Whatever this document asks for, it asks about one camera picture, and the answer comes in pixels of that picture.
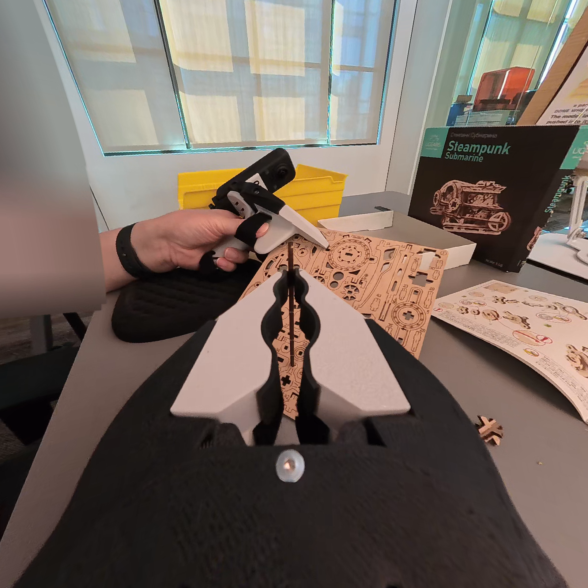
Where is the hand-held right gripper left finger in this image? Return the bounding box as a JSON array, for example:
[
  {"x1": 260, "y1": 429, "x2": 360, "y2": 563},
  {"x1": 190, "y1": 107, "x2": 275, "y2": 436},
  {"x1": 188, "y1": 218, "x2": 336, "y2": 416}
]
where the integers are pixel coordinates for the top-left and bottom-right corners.
[{"x1": 170, "y1": 270, "x2": 282, "y2": 445}]

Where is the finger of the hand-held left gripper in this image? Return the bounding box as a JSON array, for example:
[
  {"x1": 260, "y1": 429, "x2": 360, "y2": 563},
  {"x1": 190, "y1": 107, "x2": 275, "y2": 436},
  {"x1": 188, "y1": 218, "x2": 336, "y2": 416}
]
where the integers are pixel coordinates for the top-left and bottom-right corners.
[{"x1": 254, "y1": 203, "x2": 330, "y2": 256}]

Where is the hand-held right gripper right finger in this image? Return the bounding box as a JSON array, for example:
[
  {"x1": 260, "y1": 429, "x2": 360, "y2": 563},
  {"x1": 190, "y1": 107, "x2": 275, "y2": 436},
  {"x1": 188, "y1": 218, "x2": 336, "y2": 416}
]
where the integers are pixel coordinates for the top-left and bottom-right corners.
[{"x1": 301, "y1": 270, "x2": 412, "y2": 444}]

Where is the large laser-cut wooden sheet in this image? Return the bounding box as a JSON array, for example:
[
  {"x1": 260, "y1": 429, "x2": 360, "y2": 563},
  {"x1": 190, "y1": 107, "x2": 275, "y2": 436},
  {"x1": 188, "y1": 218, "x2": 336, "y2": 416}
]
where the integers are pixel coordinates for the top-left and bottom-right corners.
[{"x1": 238, "y1": 231, "x2": 449, "y2": 359}]

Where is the black model kit box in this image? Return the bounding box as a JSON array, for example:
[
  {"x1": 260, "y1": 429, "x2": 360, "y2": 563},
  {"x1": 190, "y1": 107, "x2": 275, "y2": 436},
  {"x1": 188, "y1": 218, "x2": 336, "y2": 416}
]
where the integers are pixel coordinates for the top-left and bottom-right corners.
[{"x1": 407, "y1": 125, "x2": 581, "y2": 274}]

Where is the person's left hand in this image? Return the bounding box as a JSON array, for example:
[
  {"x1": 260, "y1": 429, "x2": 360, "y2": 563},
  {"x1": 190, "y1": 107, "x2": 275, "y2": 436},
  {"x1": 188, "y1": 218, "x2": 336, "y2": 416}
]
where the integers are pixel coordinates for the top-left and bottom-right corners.
[{"x1": 149, "y1": 209, "x2": 272, "y2": 275}]

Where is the yellow plastic bin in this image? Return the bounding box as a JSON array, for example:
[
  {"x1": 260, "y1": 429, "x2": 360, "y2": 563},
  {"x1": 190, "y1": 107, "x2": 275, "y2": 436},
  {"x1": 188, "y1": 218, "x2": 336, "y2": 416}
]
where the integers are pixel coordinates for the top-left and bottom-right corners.
[{"x1": 177, "y1": 163, "x2": 348, "y2": 227}]

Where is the white cardboard tray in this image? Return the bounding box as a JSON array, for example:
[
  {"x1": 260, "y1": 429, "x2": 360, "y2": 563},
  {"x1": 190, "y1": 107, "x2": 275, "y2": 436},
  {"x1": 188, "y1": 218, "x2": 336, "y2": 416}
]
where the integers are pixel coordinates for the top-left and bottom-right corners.
[{"x1": 317, "y1": 209, "x2": 477, "y2": 270}]

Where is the black textured foam pad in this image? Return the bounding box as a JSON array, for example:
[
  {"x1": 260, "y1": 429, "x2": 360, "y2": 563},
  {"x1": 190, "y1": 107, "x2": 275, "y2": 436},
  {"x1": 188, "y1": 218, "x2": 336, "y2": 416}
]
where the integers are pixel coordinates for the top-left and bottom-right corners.
[{"x1": 111, "y1": 261, "x2": 263, "y2": 344}]

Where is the large window with blinds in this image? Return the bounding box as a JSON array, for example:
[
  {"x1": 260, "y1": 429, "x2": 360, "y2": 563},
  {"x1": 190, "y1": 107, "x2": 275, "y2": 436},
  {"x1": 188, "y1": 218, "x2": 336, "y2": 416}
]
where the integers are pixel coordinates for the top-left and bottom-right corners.
[{"x1": 43, "y1": 0, "x2": 400, "y2": 157}]

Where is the small wooden cross piece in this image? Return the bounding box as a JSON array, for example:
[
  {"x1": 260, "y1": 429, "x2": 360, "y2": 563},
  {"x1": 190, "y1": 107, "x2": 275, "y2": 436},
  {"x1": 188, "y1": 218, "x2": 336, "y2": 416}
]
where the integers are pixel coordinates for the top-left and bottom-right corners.
[{"x1": 474, "y1": 414, "x2": 504, "y2": 447}]

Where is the black wristband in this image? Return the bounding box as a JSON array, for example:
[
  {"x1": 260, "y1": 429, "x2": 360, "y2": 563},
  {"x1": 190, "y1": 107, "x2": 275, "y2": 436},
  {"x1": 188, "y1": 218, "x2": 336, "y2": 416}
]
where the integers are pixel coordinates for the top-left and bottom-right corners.
[{"x1": 115, "y1": 222, "x2": 156, "y2": 279}]

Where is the printed instruction sheet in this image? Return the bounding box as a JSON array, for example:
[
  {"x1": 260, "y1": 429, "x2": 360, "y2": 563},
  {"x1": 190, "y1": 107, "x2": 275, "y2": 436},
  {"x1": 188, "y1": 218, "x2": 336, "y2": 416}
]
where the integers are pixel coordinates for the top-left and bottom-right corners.
[{"x1": 432, "y1": 279, "x2": 588, "y2": 424}]

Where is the grey table leg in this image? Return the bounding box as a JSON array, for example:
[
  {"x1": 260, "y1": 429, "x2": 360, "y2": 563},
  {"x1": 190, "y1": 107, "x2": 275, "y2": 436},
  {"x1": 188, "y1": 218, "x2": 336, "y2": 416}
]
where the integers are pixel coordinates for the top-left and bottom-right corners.
[{"x1": 28, "y1": 315, "x2": 52, "y2": 355}]

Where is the blue crate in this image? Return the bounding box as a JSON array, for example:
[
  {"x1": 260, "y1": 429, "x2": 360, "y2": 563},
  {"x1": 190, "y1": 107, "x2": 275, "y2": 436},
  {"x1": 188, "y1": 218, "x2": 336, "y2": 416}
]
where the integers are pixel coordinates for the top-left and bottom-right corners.
[{"x1": 449, "y1": 100, "x2": 520, "y2": 127}]

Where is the orange 3D printer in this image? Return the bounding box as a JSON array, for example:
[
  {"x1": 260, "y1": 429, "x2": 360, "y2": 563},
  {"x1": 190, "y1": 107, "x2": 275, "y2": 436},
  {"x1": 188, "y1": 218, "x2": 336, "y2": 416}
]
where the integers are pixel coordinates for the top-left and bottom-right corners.
[{"x1": 472, "y1": 67, "x2": 537, "y2": 113}]

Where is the narrow side window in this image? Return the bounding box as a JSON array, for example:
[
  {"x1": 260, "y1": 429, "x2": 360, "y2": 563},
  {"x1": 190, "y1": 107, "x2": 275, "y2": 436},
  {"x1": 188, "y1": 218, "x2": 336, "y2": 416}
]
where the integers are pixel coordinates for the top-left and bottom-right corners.
[{"x1": 459, "y1": 0, "x2": 588, "y2": 127}]

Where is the white printed sign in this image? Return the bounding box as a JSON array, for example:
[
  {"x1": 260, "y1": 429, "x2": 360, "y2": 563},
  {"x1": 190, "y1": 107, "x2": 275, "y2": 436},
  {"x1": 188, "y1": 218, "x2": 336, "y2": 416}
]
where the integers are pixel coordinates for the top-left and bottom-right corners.
[{"x1": 535, "y1": 60, "x2": 588, "y2": 126}]

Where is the leaning wooden board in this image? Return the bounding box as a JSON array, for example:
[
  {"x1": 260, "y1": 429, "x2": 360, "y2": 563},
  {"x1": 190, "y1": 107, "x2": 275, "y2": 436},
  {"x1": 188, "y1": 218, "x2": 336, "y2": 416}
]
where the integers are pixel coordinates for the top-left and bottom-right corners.
[{"x1": 515, "y1": 9, "x2": 588, "y2": 126}]

